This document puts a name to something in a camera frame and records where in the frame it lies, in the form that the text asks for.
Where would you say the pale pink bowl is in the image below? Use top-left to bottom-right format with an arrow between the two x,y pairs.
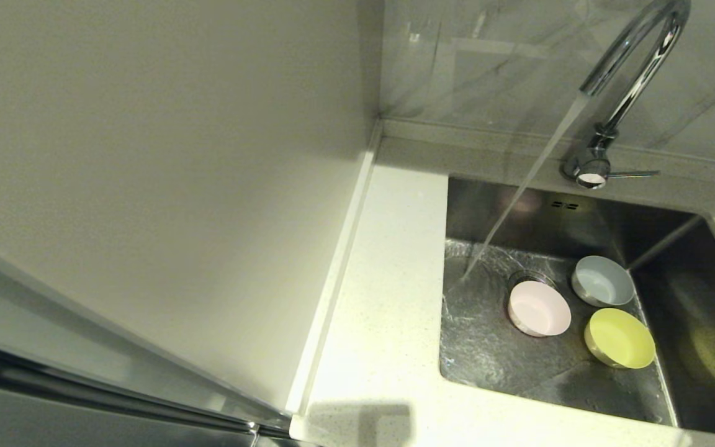
507,280 -> 573,338

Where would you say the small white bowl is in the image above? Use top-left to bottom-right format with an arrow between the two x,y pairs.
571,255 -> 637,308

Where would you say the yellow-green bowl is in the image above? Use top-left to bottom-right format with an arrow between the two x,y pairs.
584,308 -> 657,370

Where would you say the stainless steel sink basin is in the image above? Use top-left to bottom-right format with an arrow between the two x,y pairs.
439,176 -> 715,438

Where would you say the white countertop edge strip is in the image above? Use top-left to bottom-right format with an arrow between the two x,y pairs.
286,121 -> 383,417

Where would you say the round metal drain strainer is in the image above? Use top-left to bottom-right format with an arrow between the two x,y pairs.
506,269 -> 558,294

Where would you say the white cabinet side panel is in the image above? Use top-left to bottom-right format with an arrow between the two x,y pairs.
0,0 -> 385,415

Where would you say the chrome gooseneck faucet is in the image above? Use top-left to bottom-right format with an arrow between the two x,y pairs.
559,0 -> 691,190

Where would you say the dark refrigerator door handle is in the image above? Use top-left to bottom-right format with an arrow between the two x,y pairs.
0,340 -> 290,438

